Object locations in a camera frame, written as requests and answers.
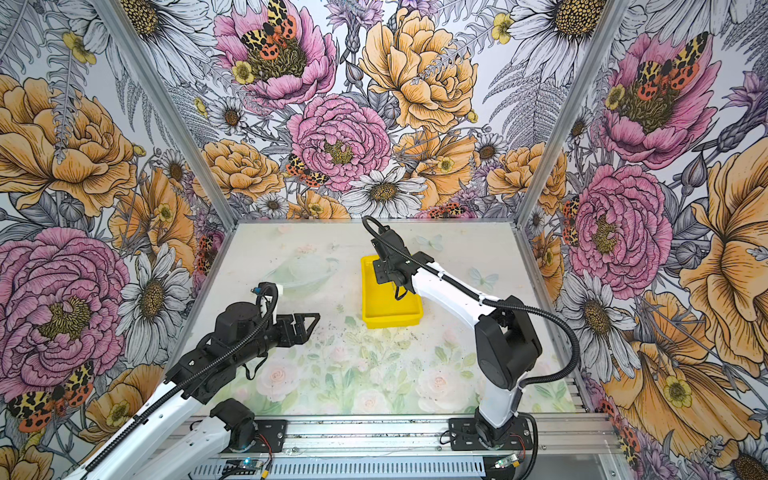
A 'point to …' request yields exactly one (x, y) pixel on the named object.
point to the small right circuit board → (511, 460)
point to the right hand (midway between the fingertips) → (387, 274)
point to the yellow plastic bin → (381, 308)
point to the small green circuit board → (247, 463)
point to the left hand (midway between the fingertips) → (304, 327)
